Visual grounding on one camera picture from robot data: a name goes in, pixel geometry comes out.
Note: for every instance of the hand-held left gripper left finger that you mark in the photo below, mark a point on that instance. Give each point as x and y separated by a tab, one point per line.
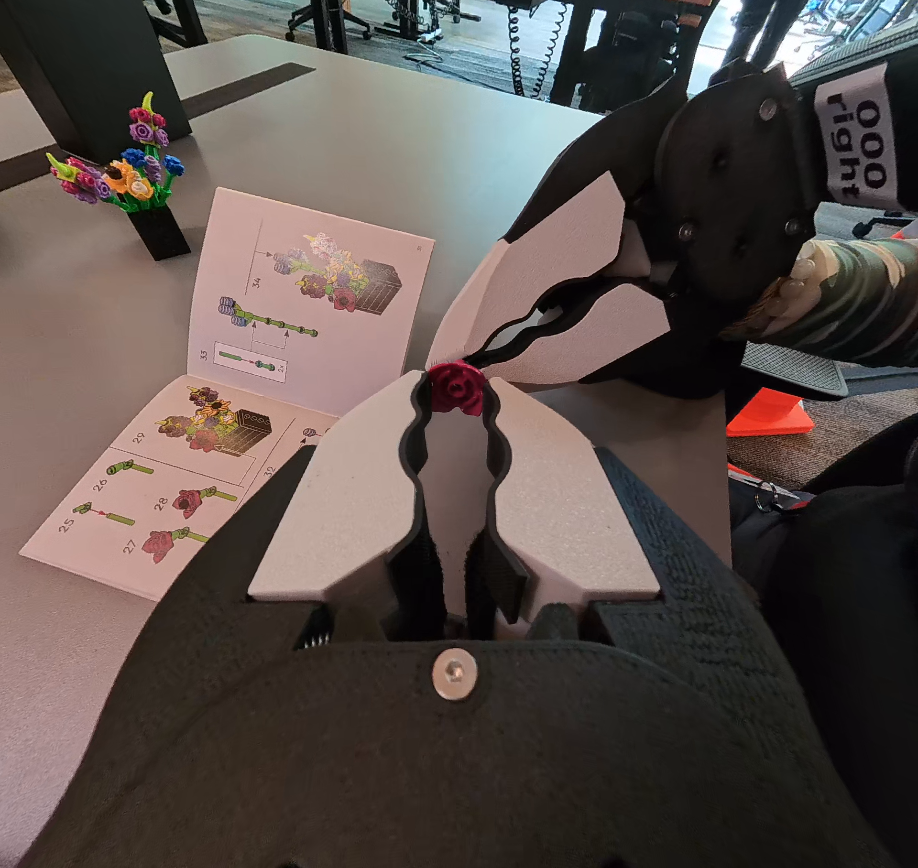
344	510

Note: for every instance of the person's right hand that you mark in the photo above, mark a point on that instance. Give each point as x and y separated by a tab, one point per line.
811	269

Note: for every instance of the large black block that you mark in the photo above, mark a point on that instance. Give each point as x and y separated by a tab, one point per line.
86	51

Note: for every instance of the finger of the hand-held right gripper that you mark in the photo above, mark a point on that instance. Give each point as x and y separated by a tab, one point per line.
595	338
552	266

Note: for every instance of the magenta lego flower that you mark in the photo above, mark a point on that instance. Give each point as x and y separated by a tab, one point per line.
458	388

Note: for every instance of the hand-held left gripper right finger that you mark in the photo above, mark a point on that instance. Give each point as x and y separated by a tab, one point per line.
567	503

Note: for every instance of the lego flower bouquet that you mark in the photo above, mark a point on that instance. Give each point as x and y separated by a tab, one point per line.
122	180

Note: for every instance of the lego instruction booklet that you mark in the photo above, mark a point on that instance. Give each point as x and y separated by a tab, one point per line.
309	338

